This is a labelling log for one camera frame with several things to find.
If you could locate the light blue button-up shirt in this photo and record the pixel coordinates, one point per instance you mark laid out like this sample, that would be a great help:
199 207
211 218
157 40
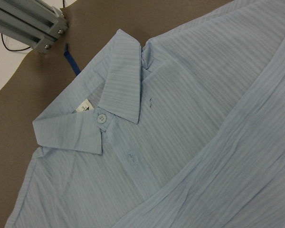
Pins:
185 132

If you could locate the aluminium frame post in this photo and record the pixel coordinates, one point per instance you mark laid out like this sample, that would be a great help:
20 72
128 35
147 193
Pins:
32 22

